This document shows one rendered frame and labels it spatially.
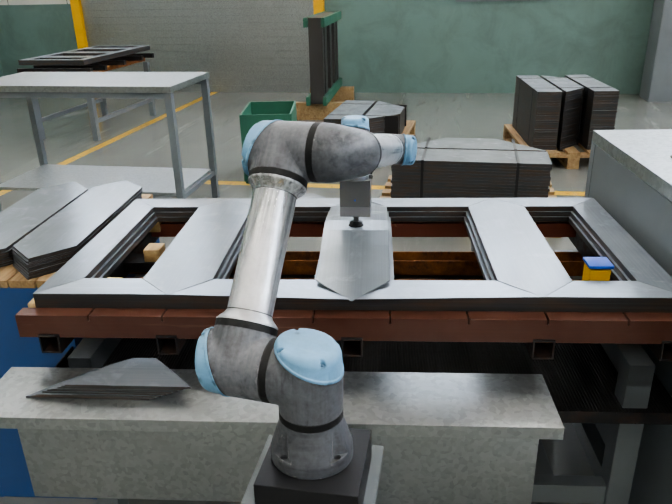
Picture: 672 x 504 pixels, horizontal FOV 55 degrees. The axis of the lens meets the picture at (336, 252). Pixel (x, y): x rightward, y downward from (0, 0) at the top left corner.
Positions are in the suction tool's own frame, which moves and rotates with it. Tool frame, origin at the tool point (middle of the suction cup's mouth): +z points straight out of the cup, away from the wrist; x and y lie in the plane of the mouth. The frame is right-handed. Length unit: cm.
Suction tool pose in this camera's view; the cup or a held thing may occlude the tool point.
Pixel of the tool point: (356, 229)
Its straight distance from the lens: 183.8
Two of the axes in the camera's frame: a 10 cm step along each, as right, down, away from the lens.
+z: 0.2, 9.2, 3.8
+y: -9.9, -0.2, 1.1
